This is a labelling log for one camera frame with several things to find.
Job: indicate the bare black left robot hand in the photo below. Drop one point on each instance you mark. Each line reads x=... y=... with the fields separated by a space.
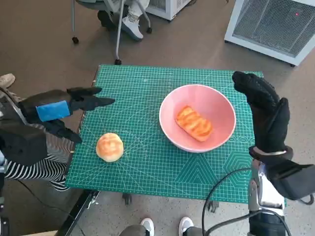
x=51 y=110

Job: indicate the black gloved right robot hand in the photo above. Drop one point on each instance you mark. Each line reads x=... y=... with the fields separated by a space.
x=268 y=118

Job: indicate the round toy bread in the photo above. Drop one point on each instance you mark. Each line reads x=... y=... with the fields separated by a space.
x=109 y=147

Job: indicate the long striped toy bread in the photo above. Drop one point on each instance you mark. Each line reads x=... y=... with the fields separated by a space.
x=194 y=123

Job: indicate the pink bowl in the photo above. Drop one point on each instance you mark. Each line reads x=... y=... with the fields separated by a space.
x=172 y=127

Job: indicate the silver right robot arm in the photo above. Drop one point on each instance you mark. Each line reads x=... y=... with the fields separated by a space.
x=265 y=196

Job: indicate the person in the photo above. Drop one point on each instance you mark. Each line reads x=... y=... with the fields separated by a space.
x=37 y=169
x=133 y=25

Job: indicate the white unit with metal grille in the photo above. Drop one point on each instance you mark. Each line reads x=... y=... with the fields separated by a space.
x=270 y=24

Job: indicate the green cutting mat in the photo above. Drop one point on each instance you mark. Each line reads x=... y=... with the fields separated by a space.
x=147 y=98

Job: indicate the grey chair with casters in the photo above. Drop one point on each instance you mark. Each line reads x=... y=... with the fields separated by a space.
x=118 y=37

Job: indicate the black table caster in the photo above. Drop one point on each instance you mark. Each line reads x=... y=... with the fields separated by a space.
x=126 y=198
x=213 y=206

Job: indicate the robot right leg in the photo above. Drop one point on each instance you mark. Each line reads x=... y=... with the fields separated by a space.
x=185 y=223

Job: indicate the white cabinet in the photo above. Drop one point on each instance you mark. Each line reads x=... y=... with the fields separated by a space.
x=171 y=11

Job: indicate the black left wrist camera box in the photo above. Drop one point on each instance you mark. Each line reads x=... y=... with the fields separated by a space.
x=22 y=145

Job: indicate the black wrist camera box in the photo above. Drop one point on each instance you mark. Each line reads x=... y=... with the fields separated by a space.
x=22 y=145
x=295 y=179

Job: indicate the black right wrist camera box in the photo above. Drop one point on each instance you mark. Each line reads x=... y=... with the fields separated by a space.
x=295 y=179

